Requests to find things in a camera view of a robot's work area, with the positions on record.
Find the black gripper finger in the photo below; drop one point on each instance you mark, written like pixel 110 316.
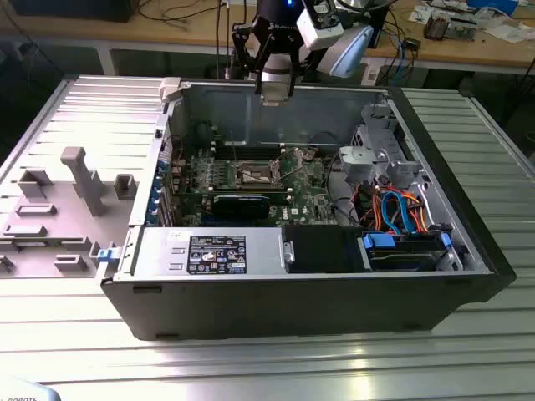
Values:
pixel 290 67
pixel 246 50

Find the CPU with silver lid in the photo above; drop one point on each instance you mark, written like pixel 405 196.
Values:
pixel 274 101

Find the thin metal locking lever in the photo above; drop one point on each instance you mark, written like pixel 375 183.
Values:
pixel 234 144

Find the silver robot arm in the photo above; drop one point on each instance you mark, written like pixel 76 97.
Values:
pixel 347 50

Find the black RAM slot bank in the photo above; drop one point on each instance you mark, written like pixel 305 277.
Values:
pixel 234 190
pixel 251 151

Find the CPU socket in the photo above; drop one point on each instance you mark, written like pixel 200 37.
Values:
pixel 255 177

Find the blue expansion slot retainers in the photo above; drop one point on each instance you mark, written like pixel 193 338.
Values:
pixel 156 196

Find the wooden desk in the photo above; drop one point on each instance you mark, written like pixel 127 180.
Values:
pixel 175 31

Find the beige plastic case latch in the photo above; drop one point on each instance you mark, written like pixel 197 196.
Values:
pixel 171 89

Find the round coin battery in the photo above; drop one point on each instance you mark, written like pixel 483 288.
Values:
pixel 308 155

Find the black desktop box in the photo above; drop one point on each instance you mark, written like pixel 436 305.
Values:
pixel 378 25

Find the metal drive cage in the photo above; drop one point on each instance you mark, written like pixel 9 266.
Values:
pixel 384 142

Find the small black box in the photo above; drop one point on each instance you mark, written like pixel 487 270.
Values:
pixel 412 43

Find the green motherboard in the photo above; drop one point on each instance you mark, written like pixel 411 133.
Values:
pixel 309 196

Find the black graphics card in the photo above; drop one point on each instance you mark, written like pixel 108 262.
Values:
pixel 240 206

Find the brown finned cooler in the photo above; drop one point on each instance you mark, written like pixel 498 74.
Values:
pixel 436 27

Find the grey electronic device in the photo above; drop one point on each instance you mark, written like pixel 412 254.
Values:
pixel 464 29

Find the black flat equipment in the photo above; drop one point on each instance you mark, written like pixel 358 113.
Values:
pixel 71 10

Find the blue flat box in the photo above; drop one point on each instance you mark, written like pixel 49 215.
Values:
pixel 493 4

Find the white papers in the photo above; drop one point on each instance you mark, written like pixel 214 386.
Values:
pixel 505 33

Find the silver power supply unit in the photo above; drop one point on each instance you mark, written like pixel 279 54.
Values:
pixel 159 250

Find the hard disk in blue carrier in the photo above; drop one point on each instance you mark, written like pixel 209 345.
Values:
pixel 401 261

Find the black PC case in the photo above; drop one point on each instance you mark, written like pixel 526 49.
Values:
pixel 292 309

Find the blue plastic latch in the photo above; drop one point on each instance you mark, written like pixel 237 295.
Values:
pixel 108 255

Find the grey parts rack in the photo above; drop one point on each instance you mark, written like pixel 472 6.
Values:
pixel 50 234

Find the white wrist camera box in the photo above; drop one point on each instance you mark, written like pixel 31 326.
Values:
pixel 317 35

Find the silver metal bracket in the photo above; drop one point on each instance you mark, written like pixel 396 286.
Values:
pixel 355 158

